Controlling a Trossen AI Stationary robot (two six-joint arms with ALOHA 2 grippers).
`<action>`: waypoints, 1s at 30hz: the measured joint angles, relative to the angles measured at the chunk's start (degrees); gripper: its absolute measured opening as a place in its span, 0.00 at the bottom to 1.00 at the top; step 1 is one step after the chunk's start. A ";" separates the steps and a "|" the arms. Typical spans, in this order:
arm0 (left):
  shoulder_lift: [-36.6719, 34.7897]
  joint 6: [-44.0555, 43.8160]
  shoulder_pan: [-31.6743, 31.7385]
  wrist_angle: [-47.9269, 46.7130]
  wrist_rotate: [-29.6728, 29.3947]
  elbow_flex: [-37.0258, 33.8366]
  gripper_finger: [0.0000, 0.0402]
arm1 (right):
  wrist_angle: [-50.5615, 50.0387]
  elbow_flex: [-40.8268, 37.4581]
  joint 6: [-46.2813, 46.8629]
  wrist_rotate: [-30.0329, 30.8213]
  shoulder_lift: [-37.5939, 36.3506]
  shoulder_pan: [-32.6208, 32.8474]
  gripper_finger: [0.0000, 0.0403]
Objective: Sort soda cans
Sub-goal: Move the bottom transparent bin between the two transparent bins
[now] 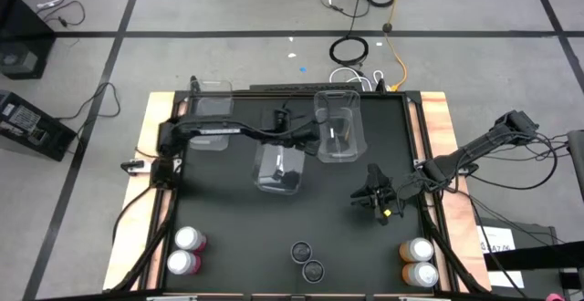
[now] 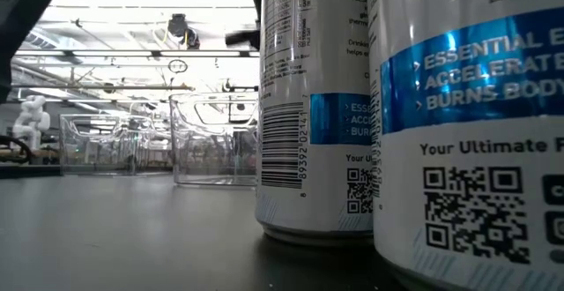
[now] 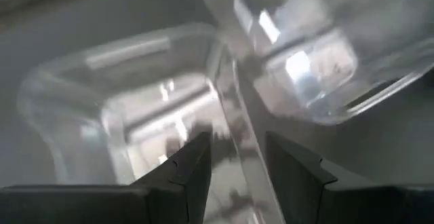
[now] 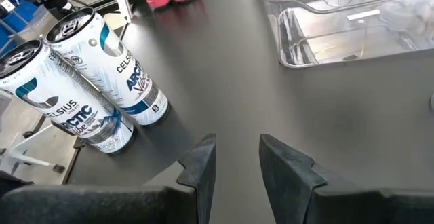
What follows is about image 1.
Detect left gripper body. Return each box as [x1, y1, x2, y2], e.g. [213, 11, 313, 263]
[262, 125, 322, 157]

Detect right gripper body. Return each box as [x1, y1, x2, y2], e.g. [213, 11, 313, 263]
[371, 163, 399, 226]

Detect clear plastic cup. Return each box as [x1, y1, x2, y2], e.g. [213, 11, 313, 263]
[252, 141, 307, 197]

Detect mango orange soda can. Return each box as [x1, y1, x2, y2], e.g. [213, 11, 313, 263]
[401, 261, 441, 289]
[399, 237, 435, 265]

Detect white blue Celsius can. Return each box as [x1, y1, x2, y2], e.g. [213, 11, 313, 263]
[290, 241, 314, 265]
[301, 258, 327, 285]

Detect pink bottle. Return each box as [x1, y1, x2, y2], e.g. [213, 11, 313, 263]
[166, 248, 203, 276]
[174, 225, 208, 253]

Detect black bar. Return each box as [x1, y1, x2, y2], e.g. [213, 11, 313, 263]
[249, 82, 364, 93]

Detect white printed paper sheet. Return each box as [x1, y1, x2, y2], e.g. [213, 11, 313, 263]
[476, 225, 516, 254]

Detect wooden table board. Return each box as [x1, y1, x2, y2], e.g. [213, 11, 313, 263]
[102, 90, 493, 293]

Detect black electronics box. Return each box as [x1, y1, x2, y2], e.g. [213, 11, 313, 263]
[0, 89, 78, 162]

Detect black cabinet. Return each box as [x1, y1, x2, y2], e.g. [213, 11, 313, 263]
[0, 0, 57, 81]

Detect black aluminium table frame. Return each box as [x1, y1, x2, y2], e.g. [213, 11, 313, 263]
[144, 88, 462, 298]

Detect black cable sleeve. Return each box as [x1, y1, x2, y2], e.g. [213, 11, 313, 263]
[107, 218, 177, 293]
[418, 200, 487, 296]

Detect long white cable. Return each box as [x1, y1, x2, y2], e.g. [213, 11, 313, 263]
[328, 66, 373, 90]

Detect coiled black cable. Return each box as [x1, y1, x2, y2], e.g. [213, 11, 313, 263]
[328, 35, 370, 67]

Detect orange cable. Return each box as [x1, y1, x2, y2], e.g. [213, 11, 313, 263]
[384, 0, 409, 91]

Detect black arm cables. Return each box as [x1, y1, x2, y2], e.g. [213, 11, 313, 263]
[455, 130, 574, 207]

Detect black power cable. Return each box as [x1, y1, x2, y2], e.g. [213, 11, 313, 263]
[54, 80, 122, 122]

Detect thin black cable with plug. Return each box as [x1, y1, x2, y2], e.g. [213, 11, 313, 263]
[35, 0, 87, 28]

